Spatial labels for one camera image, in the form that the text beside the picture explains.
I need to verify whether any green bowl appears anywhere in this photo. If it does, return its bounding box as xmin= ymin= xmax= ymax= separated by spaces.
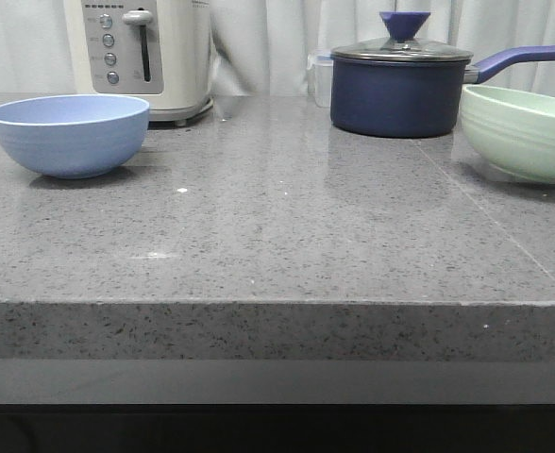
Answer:
xmin=460 ymin=84 xmax=555 ymax=183

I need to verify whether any white curtain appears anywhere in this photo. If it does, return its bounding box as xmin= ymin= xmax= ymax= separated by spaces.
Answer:
xmin=0 ymin=1 xmax=555 ymax=95

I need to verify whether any blue bowl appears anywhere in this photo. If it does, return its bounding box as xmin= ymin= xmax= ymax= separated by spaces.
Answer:
xmin=0 ymin=94 xmax=150 ymax=179

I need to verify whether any glass lid blue knob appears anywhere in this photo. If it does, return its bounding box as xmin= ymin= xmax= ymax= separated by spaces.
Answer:
xmin=331 ymin=11 xmax=473 ymax=63

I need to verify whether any cream toaster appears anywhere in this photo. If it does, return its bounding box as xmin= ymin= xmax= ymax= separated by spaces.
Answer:
xmin=63 ymin=0 xmax=212 ymax=126

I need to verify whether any clear plastic container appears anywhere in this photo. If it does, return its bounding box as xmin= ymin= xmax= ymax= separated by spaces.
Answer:
xmin=307 ymin=49 xmax=333 ymax=108

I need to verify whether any dark blue saucepan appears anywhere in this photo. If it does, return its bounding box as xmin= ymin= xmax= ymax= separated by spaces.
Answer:
xmin=330 ymin=45 xmax=555 ymax=138

